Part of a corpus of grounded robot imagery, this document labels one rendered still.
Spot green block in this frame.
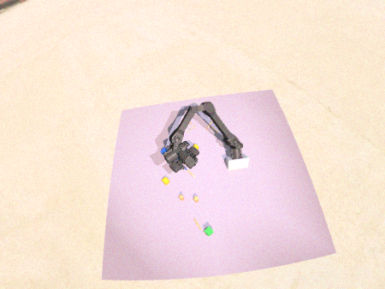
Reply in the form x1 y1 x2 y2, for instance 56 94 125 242
204 227 214 236

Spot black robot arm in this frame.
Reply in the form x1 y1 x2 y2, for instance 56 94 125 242
163 102 243 169

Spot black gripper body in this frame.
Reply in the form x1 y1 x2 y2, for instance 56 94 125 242
169 146 199 173

